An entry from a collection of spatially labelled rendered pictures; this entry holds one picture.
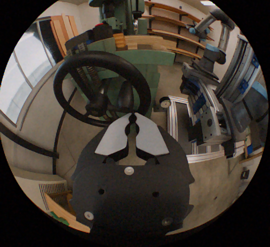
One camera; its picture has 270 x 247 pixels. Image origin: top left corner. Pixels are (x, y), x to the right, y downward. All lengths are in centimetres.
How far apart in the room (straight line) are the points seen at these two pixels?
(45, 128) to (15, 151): 71
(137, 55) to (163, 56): 10
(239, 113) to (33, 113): 187
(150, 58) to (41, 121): 153
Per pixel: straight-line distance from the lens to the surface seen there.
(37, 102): 151
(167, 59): 34
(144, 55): 32
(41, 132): 152
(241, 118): 45
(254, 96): 45
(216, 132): 36
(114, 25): 43
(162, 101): 39
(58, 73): 19
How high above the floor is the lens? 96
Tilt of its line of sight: 58 degrees down
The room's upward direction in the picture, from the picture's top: 5 degrees counter-clockwise
